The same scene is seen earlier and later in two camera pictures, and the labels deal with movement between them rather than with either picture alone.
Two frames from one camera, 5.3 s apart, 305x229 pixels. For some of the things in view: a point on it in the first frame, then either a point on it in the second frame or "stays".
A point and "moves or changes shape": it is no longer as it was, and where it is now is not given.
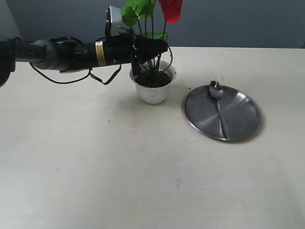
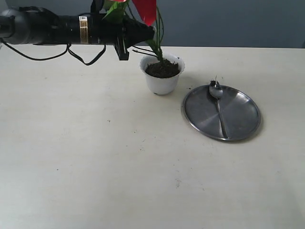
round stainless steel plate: x=240 y=113 stays
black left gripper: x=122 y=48 → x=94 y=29
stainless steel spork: x=216 y=89 stays
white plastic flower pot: x=157 y=95 → x=162 y=86
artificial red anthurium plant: x=148 y=18 moves or changes shape
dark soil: x=154 y=78 → x=163 y=68
